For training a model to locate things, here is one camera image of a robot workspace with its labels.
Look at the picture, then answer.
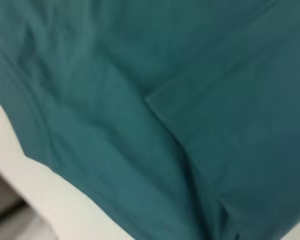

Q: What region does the teal blue t-shirt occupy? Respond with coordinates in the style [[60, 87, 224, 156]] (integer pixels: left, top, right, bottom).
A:
[[0, 0, 300, 240]]

